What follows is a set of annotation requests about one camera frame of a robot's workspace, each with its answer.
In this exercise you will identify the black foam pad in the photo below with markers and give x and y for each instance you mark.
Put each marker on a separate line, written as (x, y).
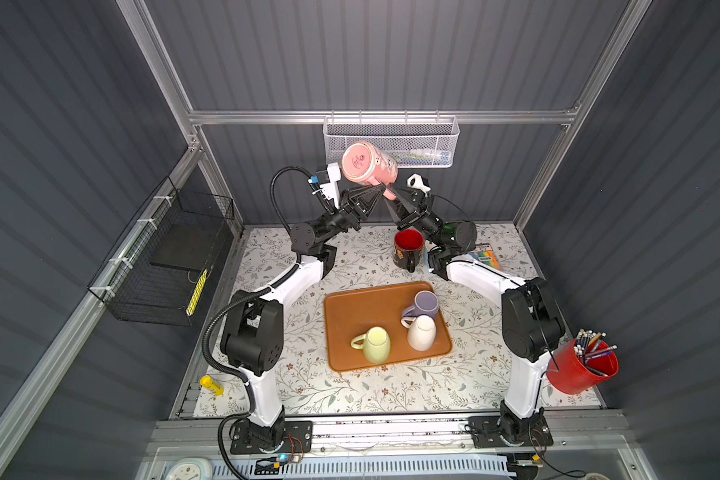
(187, 248)

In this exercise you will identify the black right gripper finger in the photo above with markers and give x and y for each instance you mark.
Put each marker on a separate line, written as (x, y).
(420, 199)
(401, 210)

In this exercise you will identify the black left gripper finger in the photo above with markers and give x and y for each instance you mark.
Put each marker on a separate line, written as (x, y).
(355, 198)
(374, 197)

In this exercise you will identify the purple mug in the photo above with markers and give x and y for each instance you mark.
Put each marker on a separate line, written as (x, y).
(425, 303)

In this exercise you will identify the markers in white basket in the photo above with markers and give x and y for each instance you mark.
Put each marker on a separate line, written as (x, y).
(425, 158)

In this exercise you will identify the pink mug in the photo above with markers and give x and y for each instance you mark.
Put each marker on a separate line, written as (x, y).
(365, 164)

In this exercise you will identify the white wire wall basket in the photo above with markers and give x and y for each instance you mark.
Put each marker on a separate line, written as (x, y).
(389, 132)

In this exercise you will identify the black mug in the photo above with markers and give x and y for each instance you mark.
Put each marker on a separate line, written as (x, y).
(408, 245)

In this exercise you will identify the white ventilated cable duct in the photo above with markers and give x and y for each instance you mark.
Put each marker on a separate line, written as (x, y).
(368, 467)

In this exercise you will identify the yellow marker in basket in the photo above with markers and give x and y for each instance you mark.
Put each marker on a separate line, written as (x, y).
(196, 293)

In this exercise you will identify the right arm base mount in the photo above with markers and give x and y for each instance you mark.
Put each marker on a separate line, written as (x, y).
(506, 429)

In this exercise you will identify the white mug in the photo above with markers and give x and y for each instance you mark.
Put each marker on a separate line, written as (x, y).
(421, 331)

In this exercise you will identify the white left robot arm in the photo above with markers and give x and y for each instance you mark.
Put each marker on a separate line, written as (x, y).
(246, 338)

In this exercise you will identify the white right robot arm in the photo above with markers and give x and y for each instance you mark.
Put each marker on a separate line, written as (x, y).
(532, 324)

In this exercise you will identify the light green mug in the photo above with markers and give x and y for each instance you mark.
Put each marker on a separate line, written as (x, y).
(375, 345)

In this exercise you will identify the highlighter marker pack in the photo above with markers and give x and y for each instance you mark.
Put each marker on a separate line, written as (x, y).
(485, 254)

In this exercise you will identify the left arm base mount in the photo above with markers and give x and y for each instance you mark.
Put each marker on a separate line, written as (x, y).
(283, 437)

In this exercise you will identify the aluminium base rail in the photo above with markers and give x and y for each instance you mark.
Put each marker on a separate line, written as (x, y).
(571, 429)

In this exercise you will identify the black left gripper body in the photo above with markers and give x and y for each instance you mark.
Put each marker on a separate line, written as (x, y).
(341, 223)

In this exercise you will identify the small yellow object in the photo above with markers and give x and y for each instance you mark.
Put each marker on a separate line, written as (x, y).
(211, 384)

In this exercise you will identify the red pencil cup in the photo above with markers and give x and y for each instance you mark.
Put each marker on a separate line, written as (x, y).
(568, 373)

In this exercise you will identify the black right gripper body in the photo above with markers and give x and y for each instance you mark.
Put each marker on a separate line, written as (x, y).
(432, 231)

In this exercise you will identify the orange wooden tray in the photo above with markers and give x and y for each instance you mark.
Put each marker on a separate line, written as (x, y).
(353, 317)

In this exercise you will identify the white clock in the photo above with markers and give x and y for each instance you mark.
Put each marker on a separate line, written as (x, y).
(191, 468)

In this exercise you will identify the black wire wall basket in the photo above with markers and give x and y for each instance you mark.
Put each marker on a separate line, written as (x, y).
(133, 290)

